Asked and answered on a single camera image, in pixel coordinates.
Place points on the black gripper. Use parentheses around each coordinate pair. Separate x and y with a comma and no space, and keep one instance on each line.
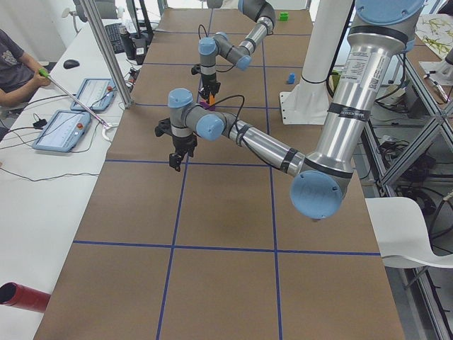
(209,82)
(182,143)

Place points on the purple trapezoid block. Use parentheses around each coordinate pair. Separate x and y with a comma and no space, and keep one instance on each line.
(208,106)

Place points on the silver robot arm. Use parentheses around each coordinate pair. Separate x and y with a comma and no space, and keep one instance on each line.
(350,48)
(263,14)

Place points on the small blue block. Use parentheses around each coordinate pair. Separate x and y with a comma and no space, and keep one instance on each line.
(291,78)

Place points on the black drink bottle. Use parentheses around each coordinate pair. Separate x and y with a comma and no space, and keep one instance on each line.
(127,43)

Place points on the green block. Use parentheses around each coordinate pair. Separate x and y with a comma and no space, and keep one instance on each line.
(283,16)

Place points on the blue teach pendant far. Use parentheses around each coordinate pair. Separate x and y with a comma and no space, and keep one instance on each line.
(97,93)

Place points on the blue teach pendant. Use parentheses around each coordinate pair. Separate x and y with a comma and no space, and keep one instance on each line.
(97,93)
(63,131)

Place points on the black keyboard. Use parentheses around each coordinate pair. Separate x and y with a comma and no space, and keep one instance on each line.
(113,33)

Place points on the blue teach pendant near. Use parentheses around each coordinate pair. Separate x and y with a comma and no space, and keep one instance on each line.
(63,131)

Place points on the black computer mouse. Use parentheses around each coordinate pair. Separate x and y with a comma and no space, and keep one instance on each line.
(70,64)

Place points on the seated person grey shirt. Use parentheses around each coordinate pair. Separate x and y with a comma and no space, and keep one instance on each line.
(20,74)

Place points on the red cylinder tube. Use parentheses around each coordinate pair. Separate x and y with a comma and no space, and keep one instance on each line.
(24,297)

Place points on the white chair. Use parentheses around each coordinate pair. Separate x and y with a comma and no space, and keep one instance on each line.
(402,234)

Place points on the aluminium frame post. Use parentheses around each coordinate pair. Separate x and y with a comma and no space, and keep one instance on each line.
(101,37)

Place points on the green handled reacher stick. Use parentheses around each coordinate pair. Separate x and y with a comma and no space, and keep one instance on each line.
(106,126)

